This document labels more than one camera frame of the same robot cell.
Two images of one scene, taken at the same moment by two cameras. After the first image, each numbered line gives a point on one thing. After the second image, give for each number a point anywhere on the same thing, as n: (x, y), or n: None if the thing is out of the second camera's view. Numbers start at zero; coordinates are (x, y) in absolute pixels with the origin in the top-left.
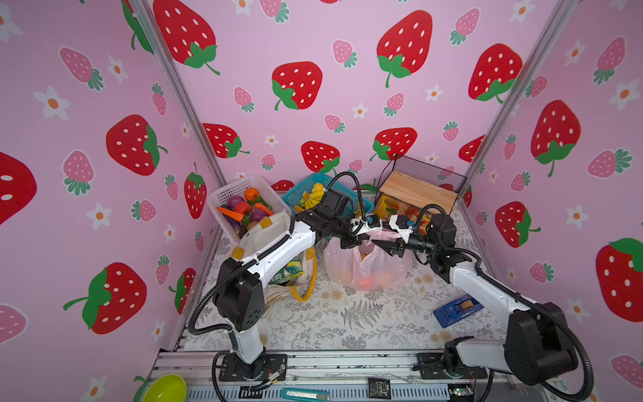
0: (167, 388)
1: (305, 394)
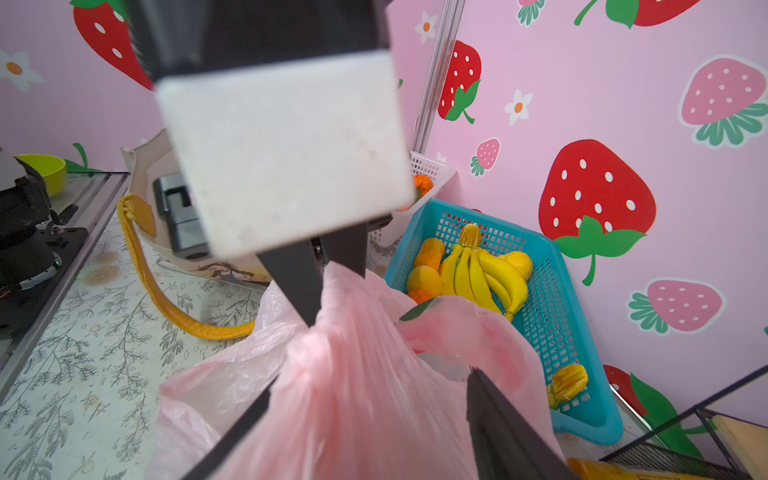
0: (52, 169)
1: None
